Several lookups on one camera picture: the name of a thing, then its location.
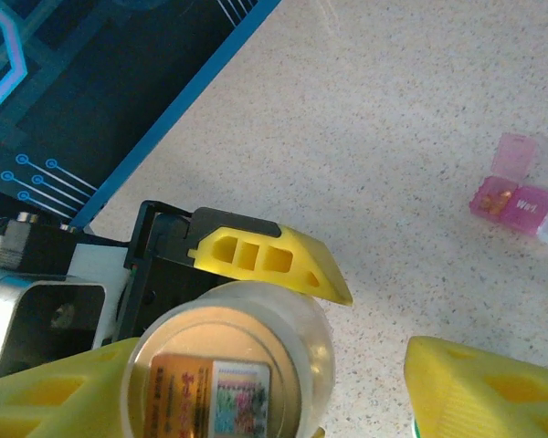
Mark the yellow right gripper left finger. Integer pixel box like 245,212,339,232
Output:
0,337,141,438

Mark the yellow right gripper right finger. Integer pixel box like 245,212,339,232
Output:
404,335,548,438

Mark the clear bottle with sticker lid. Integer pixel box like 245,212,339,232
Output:
120,280,338,438

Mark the pink and clear pill organizer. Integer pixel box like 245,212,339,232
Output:
468,131,548,251

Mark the blue table edge strip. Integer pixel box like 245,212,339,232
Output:
68,0,284,232

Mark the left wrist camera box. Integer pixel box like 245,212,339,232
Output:
0,212,133,387

